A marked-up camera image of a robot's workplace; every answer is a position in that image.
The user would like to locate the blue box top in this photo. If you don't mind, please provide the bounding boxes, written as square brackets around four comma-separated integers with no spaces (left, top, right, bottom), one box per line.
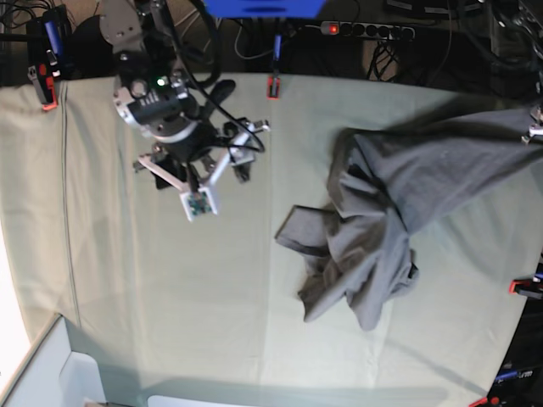
[204,0,326,19]

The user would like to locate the black round base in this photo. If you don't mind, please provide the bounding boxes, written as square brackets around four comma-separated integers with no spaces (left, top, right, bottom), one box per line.
[70,15,115,79]

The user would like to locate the white bin lower left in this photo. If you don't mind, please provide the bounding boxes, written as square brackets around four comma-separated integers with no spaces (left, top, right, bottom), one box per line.
[1,314,108,407]

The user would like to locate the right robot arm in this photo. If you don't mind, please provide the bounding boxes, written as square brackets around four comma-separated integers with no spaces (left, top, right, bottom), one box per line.
[100,1,255,192]

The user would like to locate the red clamp right edge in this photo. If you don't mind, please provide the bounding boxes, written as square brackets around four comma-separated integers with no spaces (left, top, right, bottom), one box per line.
[509,273,542,300]

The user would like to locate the red clamp top left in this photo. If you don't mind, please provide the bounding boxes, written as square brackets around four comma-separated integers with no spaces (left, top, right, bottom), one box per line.
[25,13,64,111]

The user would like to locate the red clamp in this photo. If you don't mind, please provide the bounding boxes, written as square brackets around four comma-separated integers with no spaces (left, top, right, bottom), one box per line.
[25,13,64,111]
[266,34,282,100]
[468,396,501,407]

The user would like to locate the red clamp top centre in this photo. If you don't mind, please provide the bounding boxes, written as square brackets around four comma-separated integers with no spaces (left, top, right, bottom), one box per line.
[266,34,282,100]

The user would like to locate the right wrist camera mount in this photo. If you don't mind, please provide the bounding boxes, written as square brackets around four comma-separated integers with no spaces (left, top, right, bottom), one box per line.
[133,118,270,221]

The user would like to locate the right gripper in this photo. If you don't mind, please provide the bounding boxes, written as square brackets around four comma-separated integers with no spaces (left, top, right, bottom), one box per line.
[152,120,252,192]

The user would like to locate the red clamp bottom right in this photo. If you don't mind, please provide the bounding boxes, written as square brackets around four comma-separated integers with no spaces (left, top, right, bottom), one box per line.
[468,396,501,407]

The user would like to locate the grey t-shirt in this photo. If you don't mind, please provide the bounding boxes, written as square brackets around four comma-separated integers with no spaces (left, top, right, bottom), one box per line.
[275,107,542,331]

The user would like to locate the black power strip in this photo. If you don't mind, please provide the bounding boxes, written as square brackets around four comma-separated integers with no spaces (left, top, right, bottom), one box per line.
[317,21,416,42]

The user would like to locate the pale green table cloth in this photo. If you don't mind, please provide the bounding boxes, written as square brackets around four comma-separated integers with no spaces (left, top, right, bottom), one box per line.
[1,74,542,406]

